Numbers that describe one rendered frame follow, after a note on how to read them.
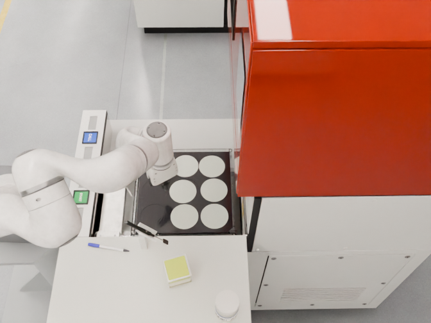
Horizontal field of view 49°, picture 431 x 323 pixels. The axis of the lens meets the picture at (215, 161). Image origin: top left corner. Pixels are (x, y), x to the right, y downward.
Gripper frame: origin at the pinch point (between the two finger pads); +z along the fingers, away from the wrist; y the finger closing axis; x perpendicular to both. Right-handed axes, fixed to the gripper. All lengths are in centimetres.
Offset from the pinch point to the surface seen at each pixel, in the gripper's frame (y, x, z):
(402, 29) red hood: -37, 40, -82
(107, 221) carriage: 22.3, -4.2, 12.0
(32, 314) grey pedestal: 71, -24, 99
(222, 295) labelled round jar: 5.6, 45.4, -6.1
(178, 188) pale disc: -5.9, -1.3, 9.8
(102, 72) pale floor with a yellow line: -31, -158, 100
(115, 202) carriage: 16.5, -9.8, 12.0
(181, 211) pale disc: -1.9, 7.8, 10.0
